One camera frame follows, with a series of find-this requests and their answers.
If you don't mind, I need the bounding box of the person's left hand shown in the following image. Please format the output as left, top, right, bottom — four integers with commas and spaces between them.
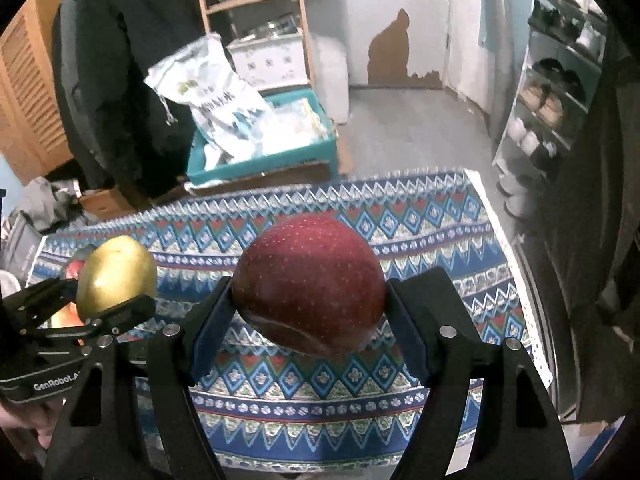
1, 399, 64, 460

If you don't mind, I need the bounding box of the red apple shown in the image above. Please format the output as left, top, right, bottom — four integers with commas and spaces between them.
231, 214, 385, 358
61, 244, 96, 280

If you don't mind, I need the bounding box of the wooden louvered door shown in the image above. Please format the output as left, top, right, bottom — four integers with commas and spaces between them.
1, 0, 73, 184

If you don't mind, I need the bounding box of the yellow pear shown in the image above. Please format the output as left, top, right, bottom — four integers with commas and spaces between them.
75, 235, 157, 321

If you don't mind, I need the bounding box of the white patterned storage box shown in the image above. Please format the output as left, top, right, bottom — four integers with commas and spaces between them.
228, 32, 309, 91

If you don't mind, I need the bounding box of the white printed plastic bag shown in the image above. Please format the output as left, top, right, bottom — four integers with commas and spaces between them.
144, 32, 271, 162

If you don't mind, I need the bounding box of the person in black clothes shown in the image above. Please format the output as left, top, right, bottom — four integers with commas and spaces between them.
58, 0, 204, 207

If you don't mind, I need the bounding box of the patterned blue tablecloth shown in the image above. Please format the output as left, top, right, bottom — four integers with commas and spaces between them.
28, 170, 552, 474

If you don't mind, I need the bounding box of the wooden shelf ladder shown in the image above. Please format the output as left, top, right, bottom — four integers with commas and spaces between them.
192, 0, 317, 91

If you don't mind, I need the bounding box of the white shoe rack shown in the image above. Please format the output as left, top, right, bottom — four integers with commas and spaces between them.
494, 0, 608, 220

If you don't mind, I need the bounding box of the teal plastic crate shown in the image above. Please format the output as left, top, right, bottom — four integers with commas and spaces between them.
186, 88, 338, 185

